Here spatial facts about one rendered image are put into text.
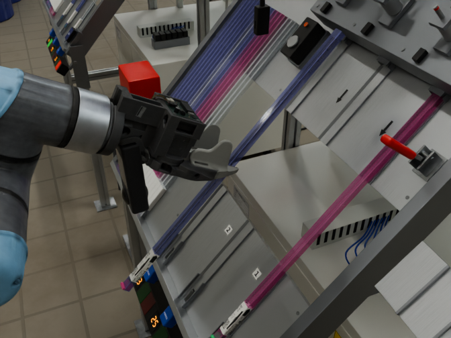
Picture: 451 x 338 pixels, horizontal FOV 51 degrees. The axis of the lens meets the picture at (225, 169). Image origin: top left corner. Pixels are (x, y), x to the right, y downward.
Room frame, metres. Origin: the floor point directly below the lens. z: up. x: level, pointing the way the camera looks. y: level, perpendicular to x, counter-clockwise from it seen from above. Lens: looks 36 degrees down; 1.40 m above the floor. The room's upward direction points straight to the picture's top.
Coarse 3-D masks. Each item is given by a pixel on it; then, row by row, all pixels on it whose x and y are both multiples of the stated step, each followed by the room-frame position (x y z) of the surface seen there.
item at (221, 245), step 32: (192, 192) 0.74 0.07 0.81; (224, 192) 0.68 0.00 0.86; (160, 224) 0.73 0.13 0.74; (192, 224) 0.68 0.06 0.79; (224, 224) 0.63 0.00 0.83; (160, 256) 0.65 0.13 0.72; (192, 256) 0.61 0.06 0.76; (224, 256) 0.57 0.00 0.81; (256, 256) 0.54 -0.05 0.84; (192, 288) 0.56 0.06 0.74; (224, 288) 0.52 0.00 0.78; (288, 288) 0.47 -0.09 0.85; (192, 320) 0.51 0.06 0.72; (224, 320) 0.48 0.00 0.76; (256, 320) 0.45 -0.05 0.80; (288, 320) 0.43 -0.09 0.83
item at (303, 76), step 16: (336, 32) 0.64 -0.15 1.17; (320, 48) 0.64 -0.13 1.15; (320, 64) 0.63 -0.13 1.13; (304, 80) 0.62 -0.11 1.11; (288, 96) 0.61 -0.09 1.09; (272, 112) 0.60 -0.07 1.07; (256, 128) 0.60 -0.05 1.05; (240, 144) 0.59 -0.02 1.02; (208, 192) 0.56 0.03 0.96; (192, 208) 0.55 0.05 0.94; (176, 224) 0.54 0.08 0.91; (160, 240) 0.54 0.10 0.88; (128, 288) 0.50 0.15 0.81
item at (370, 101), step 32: (288, 0) 0.99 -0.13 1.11; (288, 64) 0.84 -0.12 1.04; (352, 64) 0.74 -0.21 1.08; (384, 64) 0.70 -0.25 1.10; (320, 96) 0.73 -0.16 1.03; (352, 96) 0.68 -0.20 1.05; (384, 96) 0.65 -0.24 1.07; (416, 96) 0.61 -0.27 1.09; (320, 128) 0.67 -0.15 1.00; (352, 128) 0.63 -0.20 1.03; (384, 128) 0.60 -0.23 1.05; (448, 128) 0.54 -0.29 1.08; (352, 160) 0.58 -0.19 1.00; (384, 192) 0.51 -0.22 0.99; (416, 192) 0.49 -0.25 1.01
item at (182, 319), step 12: (120, 180) 0.89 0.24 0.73; (132, 216) 0.77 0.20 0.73; (144, 228) 0.73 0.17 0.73; (144, 240) 0.69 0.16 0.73; (156, 264) 0.62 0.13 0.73; (168, 276) 0.60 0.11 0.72; (168, 288) 0.57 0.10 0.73; (168, 300) 0.54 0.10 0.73; (180, 300) 0.55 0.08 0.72; (180, 312) 0.52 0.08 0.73; (180, 324) 0.49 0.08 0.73; (192, 324) 0.50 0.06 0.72; (192, 336) 0.47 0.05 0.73
